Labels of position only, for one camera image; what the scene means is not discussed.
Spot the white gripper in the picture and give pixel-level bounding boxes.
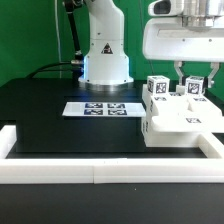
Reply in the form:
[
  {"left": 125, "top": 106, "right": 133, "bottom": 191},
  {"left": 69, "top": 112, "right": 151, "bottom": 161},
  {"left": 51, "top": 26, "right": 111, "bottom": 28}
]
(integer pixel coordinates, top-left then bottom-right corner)
[{"left": 142, "top": 0, "right": 224, "bottom": 88}]

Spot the white tagged cube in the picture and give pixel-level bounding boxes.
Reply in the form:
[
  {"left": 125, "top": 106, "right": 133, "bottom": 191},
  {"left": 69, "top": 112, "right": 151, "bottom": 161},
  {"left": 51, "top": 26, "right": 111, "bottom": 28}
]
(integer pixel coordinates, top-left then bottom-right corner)
[
  {"left": 147, "top": 75, "right": 170, "bottom": 96},
  {"left": 185, "top": 76, "right": 204, "bottom": 95}
]

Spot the white chair back part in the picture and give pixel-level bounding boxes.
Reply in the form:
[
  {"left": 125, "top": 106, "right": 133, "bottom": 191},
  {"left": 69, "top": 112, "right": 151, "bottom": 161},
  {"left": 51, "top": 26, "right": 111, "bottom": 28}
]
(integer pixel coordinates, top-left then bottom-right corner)
[{"left": 142, "top": 85, "right": 222, "bottom": 120}]

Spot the white chair seat part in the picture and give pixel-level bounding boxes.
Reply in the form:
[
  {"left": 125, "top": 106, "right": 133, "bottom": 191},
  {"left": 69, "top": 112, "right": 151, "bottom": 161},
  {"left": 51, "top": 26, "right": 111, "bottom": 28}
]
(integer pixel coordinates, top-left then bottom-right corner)
[{"left": 141, "top": 112, "right": 224, "bottom": 148}]

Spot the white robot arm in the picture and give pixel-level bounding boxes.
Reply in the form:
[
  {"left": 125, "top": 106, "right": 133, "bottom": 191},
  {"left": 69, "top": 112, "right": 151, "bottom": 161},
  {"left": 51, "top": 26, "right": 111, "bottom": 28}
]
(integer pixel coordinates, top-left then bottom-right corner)
[{"left": 63, "top": 0, "right": 224, "bottom": 89}]

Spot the white marker sheet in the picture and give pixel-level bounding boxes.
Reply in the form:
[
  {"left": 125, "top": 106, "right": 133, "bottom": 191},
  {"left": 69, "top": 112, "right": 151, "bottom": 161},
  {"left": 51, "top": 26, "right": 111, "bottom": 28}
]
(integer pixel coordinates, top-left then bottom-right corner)
[{"left": 62, "top": 102, "right": 146, "bottom": 117}]

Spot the white U-shaped fence frame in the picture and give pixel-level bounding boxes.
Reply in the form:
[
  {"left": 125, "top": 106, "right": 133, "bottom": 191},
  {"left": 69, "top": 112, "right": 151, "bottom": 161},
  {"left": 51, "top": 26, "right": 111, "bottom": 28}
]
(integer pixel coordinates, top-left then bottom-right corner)
[{"left": 0, "top": 125, "right": 224, "bottom": 184}]

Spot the white hanging cable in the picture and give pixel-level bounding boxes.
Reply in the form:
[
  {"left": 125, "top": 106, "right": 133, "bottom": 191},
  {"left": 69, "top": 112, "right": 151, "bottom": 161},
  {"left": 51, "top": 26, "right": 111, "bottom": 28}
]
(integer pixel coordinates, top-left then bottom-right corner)
[{"left": 54, "top": 0, "right": 63, "bottom": 79}]

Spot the black cable on table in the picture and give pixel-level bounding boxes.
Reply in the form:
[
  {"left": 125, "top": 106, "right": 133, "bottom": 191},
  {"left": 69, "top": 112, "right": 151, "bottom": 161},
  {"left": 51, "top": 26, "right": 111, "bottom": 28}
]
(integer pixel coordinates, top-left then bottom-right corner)
[{"left": 26, "top": 61, "right": 84, "bottom": 80}]

